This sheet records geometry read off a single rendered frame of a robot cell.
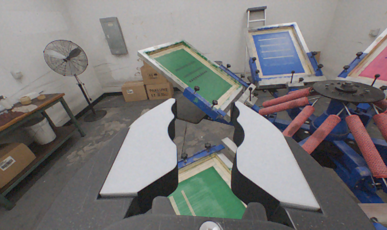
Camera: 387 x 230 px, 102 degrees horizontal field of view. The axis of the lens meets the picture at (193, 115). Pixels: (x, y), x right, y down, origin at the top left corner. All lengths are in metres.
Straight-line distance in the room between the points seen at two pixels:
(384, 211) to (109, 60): 4.91
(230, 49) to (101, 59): 3.32
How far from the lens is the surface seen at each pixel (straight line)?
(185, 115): 1.50
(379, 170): 1.02
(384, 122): 1.14
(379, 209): 0.82
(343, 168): 1.27
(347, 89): 1.18
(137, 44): 4.48
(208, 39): 4.17
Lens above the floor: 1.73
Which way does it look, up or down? 32 degrees down
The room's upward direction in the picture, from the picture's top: 7 degrees counter-clockwise
